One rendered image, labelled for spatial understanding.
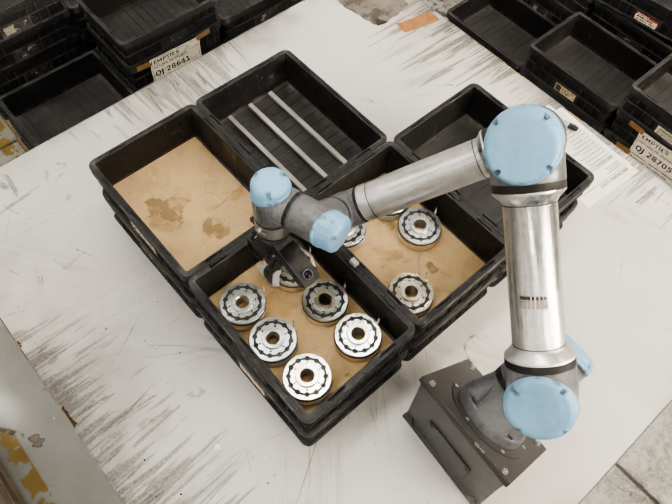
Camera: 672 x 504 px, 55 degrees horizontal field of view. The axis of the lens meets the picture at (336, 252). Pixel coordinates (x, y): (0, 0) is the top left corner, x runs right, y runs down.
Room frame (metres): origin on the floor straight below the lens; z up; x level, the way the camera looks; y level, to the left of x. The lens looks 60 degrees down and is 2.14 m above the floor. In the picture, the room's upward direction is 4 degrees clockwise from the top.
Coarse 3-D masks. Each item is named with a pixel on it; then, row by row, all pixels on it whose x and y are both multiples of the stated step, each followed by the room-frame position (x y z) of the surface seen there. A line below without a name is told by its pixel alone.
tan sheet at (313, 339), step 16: (256, 272) 0.68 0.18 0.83; (320, 272) 0.69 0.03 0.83; (224, 288) 0.64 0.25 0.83; (272, 288) 0.64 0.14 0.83; (240, 304) 0.60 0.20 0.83; (272, 304) 0.60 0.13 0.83; (288, 304) 0.61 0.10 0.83; (352, 304) 0.62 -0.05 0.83; (288, 320) 0.57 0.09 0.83; (304, 320) 0.57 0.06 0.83; (304, 336) 0.53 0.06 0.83; (320, 336) 0.54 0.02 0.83; (352, 336) 0.54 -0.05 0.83; (384, 336) 0.55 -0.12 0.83; (304, 352) 0.50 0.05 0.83; (320, 352) 0.50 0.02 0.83; (336, 352) 0.50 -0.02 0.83; (272, 368) 0.46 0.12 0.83; (336, 368) 0.47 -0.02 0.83; (352, 368) 0.47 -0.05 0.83; (336, 384) 0.43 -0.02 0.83
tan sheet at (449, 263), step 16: (368, 224) 0.83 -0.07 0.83; (384, 224) 0.84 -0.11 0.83; (368, 240) 0.79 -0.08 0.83; (384, 240) 0.79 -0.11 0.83; (448, 240) 0.80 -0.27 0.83; (368, 256) 0.74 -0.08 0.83; (384, 256) 0.75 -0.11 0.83; (400, 256) 0.75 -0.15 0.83; (416, 256) 0.75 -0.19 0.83; (432, 256) 0.76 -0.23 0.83; (448, 256) 0.76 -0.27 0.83; (464, 256) 0.76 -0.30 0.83; (384, 272) 0.71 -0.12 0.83; (400, 272) 0.71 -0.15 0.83; (416, 272) 0.71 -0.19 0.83; (432, 272) 0.71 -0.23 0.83; (448, 272) 0.72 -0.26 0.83; (464, 272) 0.72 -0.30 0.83; (448, 288) 0.68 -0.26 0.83; (432, 304) 0.63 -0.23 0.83
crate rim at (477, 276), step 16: (384, 144) 1.00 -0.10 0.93; (368, 160) 0.95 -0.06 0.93; (336, 176) 0.90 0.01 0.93; (320, 192) 0.85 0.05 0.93; (448, 192) 0.87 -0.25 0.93; (464, 208) 0.83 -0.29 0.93; (480, 224) 0.79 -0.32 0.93; (352, 256) 0.69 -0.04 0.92; (496, 256) 0.71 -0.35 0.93; (368, 272) 0.65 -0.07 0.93; (480, 272) 0.67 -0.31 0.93; (384, 288) 0.61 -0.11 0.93; (464, 288) 0.63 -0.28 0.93; (448, 304) 0.59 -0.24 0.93; (416, 320) 0.54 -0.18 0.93; (432, 320) 0.56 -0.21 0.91
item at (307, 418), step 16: (224, 256) 0.66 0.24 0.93; (208, 272) 0.62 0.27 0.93; (352, 272) 0.65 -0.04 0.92; (192, 288) 0.58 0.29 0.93; (368, 288) 0.61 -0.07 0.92; (208, 304) 0.55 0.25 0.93; (384, 304) 0.58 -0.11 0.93; (224, 320) 0.52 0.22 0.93; (400, 320) 0.54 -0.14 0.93; (240, 336) 0.48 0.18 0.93; (400, 336) 0.51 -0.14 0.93; (368, 368) 0.43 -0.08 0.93; (272, 384) 0.39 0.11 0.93; (352, 384) 0.40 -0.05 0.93; (288, 400) 0.36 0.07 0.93; (336, 400) 0.37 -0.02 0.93; (304, 416) 0.33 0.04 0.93; (320, 416) 0.34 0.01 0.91
